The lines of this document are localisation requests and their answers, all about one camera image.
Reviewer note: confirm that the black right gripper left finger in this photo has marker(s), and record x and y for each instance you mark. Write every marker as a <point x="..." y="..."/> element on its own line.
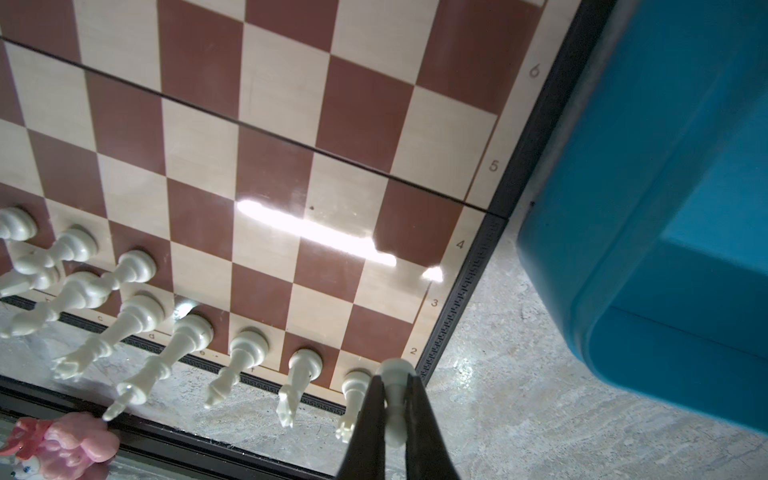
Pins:
<point x="365" y="456"/>

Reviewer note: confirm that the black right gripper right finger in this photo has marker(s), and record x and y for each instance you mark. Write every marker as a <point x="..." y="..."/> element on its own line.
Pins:
<point x="426" y="455"/>

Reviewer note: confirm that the white chess pawn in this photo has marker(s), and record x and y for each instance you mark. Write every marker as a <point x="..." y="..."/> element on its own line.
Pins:
<point x="395" y="373"/>

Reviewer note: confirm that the white chess piece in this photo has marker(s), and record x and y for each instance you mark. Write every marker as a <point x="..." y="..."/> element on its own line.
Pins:
<point x="305" y="366"/>

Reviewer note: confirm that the white chess rook corner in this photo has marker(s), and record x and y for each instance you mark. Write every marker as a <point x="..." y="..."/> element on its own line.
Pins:
<point x="353" y="402"/>

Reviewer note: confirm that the pink pig plush toy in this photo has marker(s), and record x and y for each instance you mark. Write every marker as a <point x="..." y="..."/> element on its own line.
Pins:
<point x="76" y="445"/>

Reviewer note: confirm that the brown cream chessboard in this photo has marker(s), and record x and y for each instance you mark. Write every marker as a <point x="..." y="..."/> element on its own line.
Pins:
<point x="323" y="175"/>

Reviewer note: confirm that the blue plastic tray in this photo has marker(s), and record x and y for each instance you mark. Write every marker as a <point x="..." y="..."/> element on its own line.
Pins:
<point x="648" y="241"/>

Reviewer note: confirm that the black front mounting rail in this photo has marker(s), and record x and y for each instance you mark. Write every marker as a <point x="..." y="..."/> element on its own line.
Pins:
<point x="149" y="449"/>

